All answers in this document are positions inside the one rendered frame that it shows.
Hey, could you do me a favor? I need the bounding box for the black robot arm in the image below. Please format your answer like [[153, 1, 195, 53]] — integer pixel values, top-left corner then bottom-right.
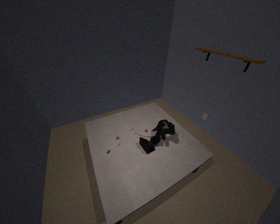
[[147, 119, 175, 148]]

